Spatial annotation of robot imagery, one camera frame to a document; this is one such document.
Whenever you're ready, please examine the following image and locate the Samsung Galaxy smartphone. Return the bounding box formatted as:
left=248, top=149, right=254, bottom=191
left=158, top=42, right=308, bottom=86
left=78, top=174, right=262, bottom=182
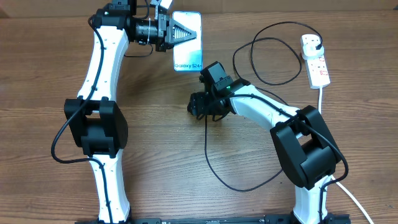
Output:
left=172, top=11, right=203, bottom=72

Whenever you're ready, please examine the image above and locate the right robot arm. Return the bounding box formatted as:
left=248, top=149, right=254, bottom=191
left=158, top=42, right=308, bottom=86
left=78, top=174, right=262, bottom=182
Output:
left=187, top=62, right=345, bottom=223

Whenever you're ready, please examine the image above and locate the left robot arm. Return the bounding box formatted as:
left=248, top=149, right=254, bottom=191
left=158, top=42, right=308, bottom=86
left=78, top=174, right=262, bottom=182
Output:
left=64, top=1, right=203, bottom=223

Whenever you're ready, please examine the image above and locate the white charger plug adapter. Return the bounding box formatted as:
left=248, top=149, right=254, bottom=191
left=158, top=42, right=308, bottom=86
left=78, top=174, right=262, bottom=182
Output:
left=302, top=44, right=325, bottom=60

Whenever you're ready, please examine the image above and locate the white power strip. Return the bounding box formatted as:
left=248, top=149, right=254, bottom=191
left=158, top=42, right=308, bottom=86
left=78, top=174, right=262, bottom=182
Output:
left=300, top=34, right=330, bottom=89

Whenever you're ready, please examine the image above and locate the white power strip cord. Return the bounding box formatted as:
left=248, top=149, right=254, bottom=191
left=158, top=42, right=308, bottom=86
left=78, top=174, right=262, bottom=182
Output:
left=317, top=86, right=375, bottom=224

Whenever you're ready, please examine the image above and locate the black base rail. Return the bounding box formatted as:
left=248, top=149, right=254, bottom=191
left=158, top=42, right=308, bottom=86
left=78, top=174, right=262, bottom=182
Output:
left=75, top=214, right=351, bottom=224

